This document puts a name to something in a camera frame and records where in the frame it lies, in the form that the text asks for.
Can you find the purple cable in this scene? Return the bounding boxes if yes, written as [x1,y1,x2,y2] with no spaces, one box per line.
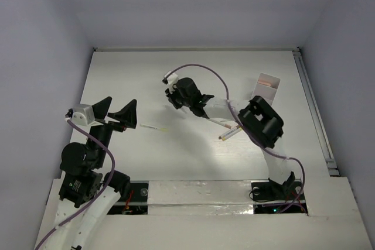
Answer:
[166,64,306,214]
[36,119,115,250]

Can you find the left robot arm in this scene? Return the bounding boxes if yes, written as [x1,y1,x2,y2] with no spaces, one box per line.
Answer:
[44,97,137,249]

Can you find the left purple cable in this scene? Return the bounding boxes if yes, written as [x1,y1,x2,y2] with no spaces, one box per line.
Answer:
[36,119,115,250]

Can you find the pink white marker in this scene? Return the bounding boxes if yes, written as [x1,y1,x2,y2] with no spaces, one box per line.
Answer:
[207,119,232,129]

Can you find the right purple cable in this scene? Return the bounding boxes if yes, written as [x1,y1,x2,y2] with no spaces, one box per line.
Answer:
[166,64,306,214]

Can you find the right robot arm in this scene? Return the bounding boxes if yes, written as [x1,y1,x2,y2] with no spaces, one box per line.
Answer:
[162,74,301,201]

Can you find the white front platform board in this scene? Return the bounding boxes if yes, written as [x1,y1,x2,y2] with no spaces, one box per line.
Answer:
[40,177,371,249]

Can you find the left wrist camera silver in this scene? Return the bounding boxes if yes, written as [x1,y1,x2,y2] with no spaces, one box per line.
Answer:
[64,104,99,126]

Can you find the white compartment pen holder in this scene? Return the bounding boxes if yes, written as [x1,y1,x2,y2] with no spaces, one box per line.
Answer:
[251,73,281,105]

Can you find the pink eraser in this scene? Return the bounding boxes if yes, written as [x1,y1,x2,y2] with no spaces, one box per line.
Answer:
[257,80,277,88]

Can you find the right side aluminium rail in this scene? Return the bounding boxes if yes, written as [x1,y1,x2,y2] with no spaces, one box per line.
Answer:
[292,51,341,177]

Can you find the brown tipped white marker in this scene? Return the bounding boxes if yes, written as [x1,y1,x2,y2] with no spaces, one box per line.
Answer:
[218,126,241,140]

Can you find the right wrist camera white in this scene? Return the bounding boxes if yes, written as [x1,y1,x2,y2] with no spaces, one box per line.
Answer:
[162,71,179,85]

